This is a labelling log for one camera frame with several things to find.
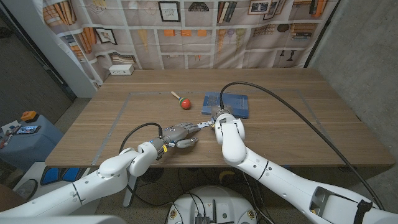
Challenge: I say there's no black backdrop pole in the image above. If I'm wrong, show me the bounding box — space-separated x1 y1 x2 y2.
303 0 342 68

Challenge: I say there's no white pillar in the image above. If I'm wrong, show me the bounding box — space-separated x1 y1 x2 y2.
1 0 97 98

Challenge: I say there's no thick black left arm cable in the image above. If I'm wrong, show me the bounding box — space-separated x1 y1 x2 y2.
119 122 177 208

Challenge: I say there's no orange and black block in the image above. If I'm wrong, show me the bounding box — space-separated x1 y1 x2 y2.
20 110 40 123

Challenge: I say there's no black round floor object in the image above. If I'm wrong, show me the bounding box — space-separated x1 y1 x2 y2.
139 167 165 184

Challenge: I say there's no printed bookshelf backdrop cloth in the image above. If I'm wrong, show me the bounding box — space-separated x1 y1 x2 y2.
32 0 340 91

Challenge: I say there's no blue grey cabinet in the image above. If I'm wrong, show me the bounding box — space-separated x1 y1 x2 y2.
0 114 65 172

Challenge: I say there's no white paper card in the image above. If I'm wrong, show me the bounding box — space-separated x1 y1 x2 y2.
1 120 20 134

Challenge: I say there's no white power outlet box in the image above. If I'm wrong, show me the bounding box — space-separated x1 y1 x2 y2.
108 63 135 76

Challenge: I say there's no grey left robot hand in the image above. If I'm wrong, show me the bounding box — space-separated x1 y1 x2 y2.
160 122 202 149

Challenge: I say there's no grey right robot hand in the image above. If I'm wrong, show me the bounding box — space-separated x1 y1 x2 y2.
208 105 234 127

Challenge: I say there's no black smartphone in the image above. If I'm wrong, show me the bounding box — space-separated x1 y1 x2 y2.
16 124 42 135

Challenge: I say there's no yellow curved object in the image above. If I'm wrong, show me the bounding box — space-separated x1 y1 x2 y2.
218 170 236 183

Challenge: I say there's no colourful striped wooden maraca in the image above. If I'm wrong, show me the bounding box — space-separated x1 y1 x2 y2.
170 90 192 110

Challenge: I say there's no white table leg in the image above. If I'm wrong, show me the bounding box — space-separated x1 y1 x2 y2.
123 174 139 208

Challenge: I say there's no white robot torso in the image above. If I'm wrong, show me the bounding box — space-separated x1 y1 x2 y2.
167 185 258 224

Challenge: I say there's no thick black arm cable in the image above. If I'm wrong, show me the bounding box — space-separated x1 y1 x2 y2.
119 122 177 208
219 81 386 211

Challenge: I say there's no red marker pen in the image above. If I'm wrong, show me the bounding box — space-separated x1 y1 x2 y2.
0 124 22 149

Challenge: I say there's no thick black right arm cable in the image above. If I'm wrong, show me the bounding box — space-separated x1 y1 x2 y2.
219 81 386 211

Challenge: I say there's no blue flat tray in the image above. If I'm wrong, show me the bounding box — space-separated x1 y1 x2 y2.
201 91 250 119

